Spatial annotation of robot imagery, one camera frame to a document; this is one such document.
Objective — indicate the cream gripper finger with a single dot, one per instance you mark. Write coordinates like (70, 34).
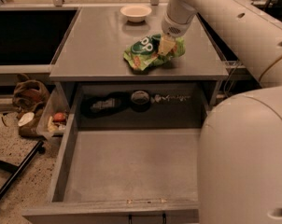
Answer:
(166, 44)

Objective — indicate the green rice chip bag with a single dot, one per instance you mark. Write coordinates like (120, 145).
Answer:
(144, 53)

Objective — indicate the grey open drawer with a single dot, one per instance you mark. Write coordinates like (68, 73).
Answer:
(127, 163)

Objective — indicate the white lid on floor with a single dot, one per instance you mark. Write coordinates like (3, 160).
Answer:
(26, 118)

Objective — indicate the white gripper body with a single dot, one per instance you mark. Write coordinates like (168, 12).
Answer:
(173, 27)

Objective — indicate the white bowl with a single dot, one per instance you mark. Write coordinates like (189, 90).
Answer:
(135, 13)

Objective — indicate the black drawer handle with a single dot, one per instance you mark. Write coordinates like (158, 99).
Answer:
(147, 219)

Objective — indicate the black metal stand leg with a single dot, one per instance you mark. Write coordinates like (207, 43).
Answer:
(16, 170)

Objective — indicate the clear plastic bin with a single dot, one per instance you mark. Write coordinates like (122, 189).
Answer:
(47, 127)

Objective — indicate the brown bag on floor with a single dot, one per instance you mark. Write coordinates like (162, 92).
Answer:
(29, 95)

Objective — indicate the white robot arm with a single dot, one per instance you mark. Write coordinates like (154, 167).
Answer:
(240, 150)

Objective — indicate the red apple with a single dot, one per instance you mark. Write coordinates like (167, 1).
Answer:
(59, 117)

